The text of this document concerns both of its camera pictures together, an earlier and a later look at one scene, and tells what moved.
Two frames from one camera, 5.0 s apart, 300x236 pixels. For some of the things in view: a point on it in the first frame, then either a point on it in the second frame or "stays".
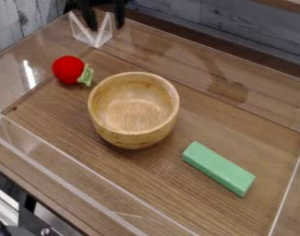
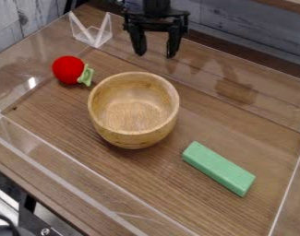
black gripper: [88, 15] -> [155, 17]
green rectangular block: [218, 168] stays
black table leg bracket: [28, 222] stays
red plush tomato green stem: [70, 70] stays
